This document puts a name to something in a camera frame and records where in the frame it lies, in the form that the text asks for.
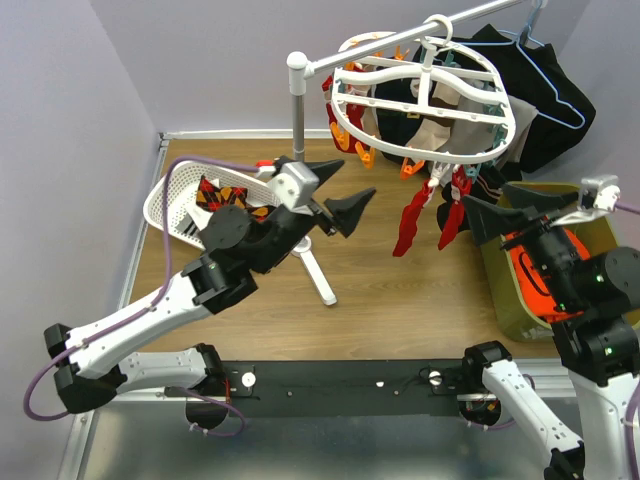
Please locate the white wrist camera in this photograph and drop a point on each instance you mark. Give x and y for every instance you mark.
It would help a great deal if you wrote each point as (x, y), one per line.
(292, 182)
(597, 198)

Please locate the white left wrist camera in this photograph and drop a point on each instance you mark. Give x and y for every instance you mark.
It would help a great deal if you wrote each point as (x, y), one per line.
(292, 182)

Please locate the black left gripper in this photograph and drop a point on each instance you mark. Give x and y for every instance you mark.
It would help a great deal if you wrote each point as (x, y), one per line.
(347, 211)

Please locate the white perforated basket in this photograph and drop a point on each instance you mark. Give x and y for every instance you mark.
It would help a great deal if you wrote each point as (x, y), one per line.
(186, 212)

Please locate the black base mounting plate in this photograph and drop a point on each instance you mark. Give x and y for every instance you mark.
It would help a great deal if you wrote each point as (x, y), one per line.
(278, 389)

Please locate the black hanging garment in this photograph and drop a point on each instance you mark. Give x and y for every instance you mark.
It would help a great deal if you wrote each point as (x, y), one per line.
(534, 75)

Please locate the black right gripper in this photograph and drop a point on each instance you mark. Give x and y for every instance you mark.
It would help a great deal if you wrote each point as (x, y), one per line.
(486, 217)

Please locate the orange cloth in bin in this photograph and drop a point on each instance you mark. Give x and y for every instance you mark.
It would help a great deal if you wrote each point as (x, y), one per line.
(534, 291)

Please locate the white clothes peg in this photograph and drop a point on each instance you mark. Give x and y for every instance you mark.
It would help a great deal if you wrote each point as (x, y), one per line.
(438, 171)

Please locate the black striped sock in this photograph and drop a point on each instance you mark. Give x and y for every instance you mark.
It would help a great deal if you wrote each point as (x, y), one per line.
(488, 184)
(452, 210)

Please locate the navy santa sock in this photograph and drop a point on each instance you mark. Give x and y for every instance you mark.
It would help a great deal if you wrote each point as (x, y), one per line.
(393, 126)

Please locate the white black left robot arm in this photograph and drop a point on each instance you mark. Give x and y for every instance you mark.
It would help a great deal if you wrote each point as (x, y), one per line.
(96, 362)

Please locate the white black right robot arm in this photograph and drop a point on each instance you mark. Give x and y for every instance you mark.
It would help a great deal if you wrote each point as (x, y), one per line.
(595, 343)

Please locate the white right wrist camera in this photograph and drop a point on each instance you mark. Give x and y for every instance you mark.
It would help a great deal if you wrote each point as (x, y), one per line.
(597, 198)

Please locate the orange clothes peg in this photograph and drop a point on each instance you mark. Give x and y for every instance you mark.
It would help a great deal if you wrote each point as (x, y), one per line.
(409, 167)

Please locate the white round sock hanger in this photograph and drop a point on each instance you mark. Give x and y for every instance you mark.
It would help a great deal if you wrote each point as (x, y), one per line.
(485, 124)

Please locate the red black santa sock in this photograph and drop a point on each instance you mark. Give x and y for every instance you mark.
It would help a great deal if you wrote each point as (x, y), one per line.
(458, 188)

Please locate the socks pile in basket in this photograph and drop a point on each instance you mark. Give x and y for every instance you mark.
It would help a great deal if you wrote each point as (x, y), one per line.
(210, 197)

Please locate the green plastic bin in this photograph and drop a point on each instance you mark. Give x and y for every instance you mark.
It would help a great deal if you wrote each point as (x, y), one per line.
(583, 266)

